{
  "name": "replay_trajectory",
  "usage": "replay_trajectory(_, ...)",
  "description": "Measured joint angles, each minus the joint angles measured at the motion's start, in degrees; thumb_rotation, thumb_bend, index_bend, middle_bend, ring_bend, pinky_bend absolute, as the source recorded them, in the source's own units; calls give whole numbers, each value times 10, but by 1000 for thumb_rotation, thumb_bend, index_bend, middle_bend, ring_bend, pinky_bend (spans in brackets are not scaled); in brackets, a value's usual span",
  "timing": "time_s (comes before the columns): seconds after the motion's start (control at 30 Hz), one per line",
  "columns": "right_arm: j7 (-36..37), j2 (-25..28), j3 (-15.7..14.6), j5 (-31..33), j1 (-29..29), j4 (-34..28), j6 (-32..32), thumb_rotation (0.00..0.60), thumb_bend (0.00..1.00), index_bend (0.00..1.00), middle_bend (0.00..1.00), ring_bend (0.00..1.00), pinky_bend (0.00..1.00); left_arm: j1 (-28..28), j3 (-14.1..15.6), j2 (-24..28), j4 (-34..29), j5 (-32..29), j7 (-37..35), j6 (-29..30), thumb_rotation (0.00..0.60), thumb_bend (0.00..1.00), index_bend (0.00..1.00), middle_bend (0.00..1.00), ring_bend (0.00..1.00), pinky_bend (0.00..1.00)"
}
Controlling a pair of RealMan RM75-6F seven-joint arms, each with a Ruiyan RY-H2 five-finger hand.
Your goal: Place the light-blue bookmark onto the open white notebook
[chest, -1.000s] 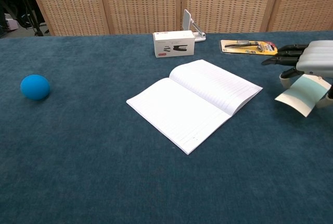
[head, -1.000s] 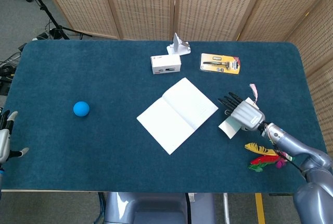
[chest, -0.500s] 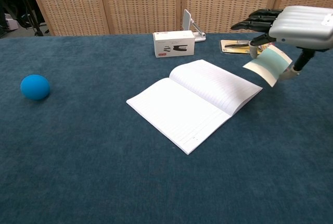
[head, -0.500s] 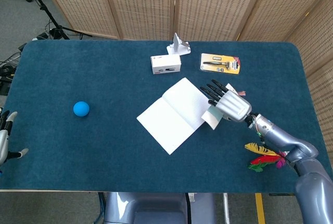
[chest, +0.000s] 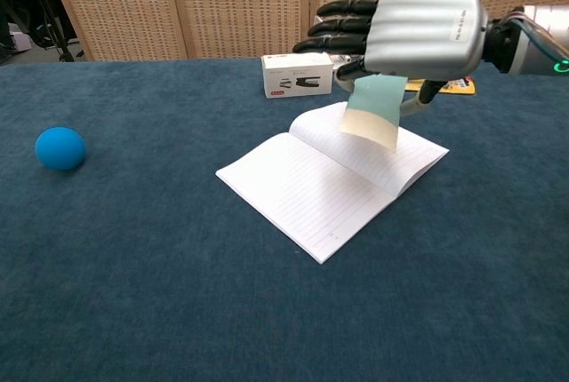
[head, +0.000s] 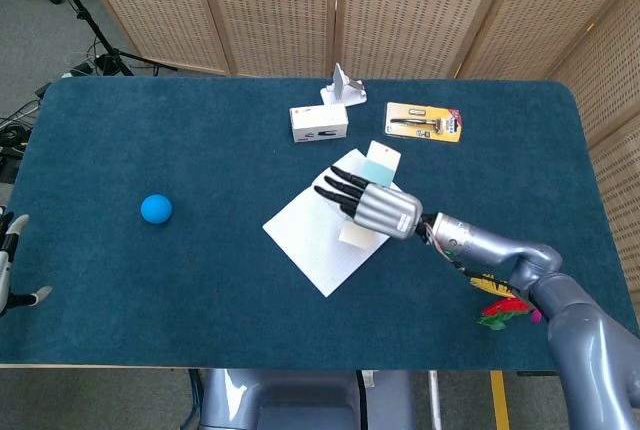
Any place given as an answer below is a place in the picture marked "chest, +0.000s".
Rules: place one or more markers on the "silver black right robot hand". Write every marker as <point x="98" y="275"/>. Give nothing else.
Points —
<point x="422" y="35"/>

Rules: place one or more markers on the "light blue white bookmark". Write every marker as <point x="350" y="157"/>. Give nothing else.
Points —
<point x="373" y="111"/>

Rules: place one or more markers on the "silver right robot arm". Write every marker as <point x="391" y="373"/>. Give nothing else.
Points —
<point x="533" y="44"/>

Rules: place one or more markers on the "yellow blister pack with knife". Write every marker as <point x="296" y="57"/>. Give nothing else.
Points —
<point x="460" y="86"/>

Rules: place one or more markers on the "white cardboard product box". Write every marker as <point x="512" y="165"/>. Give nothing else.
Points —
<point x="295" y="75"/>

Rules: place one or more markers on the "open white lined notebook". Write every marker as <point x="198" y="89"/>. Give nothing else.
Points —
<point x="311" y="191"/>

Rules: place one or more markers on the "woven wooden folding screen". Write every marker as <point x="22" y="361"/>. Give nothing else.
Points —
<point x="200" y="4"/>

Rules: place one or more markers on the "black tripod stand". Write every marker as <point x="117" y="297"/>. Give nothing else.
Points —
<point x="55" y="31"/>

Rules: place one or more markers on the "blue carpet table cover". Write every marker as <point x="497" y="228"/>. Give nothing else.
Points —
<point x="133" y="266"/>

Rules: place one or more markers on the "blue foam ball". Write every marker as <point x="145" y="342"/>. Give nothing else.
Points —
<point x="60" y="148"/>

